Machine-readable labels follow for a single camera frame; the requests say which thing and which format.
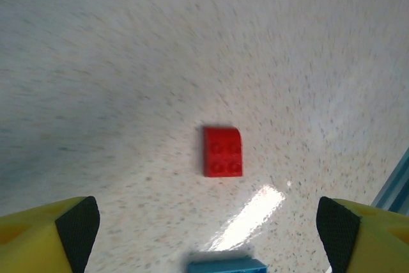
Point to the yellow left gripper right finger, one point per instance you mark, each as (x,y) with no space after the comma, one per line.
(374,241)

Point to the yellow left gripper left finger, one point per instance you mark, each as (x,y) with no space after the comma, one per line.
(35,241)

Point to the blue hollow-underside long lego brick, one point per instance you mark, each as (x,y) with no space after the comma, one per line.
(223,266)

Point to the red curved lego brick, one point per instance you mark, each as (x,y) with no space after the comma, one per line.
(222,151)

